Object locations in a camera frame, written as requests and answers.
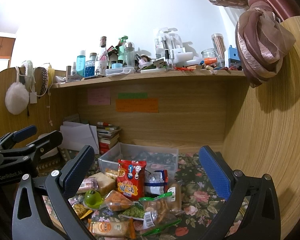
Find brown cake block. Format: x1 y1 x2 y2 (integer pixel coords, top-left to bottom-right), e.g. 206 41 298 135
89 172 116 196

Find red cartoon snack bag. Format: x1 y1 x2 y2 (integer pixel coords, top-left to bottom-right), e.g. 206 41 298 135
116 159 147 201

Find sausage bread pack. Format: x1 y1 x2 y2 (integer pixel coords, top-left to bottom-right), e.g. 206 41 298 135
168 182 182 215

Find green edged clear cracker bag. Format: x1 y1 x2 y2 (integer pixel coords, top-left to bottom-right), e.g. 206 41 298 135
139 192 181 236

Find blue white snack bag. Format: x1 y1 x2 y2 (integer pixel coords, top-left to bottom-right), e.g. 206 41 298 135
144 170 168 196

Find white mug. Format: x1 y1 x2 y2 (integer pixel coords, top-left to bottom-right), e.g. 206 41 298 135
38 131 58 159

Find white paper sheets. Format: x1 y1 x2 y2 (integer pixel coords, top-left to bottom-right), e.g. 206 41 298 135
60 121 100 154

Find yellow snack pack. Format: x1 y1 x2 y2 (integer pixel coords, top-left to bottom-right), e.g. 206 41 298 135
72 203 93 219

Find white fluffy earmuff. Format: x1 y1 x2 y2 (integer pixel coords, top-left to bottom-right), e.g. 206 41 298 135
5 61 36 115

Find stack of books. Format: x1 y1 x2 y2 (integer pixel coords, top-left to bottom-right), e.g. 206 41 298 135
96 122 121 155

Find pink wrapped snack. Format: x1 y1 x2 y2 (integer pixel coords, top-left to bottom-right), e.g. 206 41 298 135
77 177 98 194

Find pink sticky note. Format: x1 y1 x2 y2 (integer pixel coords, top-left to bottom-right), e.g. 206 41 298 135
87 88 111 106

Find floral tablecloth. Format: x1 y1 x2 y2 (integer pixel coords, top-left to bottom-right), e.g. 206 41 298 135
43 150 250 239

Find brown patterned headband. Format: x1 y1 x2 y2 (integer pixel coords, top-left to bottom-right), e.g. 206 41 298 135
34 67 49 98

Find orange fried snack pack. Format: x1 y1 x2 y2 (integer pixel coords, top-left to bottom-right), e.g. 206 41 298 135
100 190 134 212

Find blue liquid bottle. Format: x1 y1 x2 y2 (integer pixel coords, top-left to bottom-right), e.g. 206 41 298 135
84 53 97 77

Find light blue toner bottle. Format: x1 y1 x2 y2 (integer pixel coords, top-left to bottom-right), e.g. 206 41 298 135
76 50 85 77

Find green sticky note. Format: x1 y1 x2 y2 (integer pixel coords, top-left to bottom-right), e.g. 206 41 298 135
118 92 148 99

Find orange biscuit pack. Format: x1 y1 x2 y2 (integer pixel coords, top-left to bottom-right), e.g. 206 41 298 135
89 218 136 239

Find green peas snack pack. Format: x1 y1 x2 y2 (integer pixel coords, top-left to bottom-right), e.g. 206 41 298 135
119 204 145 220

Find orange sticky note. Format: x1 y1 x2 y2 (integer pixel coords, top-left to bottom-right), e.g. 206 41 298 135
115 98 159 113

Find clear plastic storage bin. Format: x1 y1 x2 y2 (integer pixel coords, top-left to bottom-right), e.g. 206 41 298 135
98 142 179 181

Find green spray bottle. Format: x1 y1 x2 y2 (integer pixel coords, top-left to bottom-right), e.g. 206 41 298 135
117 36 128 62

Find clear water bottle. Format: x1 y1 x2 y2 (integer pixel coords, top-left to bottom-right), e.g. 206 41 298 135
124 42 135 67

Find white storage organizer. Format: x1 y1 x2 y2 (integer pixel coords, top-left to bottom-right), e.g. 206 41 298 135
154 27 194 64

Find wooden shelf board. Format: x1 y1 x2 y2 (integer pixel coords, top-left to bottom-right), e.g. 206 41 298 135
52 69 246 89

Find blue pencil sharpener box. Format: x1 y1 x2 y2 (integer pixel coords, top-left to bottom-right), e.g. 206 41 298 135
225 45 241 69

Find clear glass jar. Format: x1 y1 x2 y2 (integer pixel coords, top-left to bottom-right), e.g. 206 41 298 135
201 48 219 66

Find pink brown tied curtain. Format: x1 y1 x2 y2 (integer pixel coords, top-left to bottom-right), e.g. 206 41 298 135
208 0 296 88

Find tall clear tube container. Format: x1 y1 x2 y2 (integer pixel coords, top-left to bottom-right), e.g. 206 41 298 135
211 33 226 66

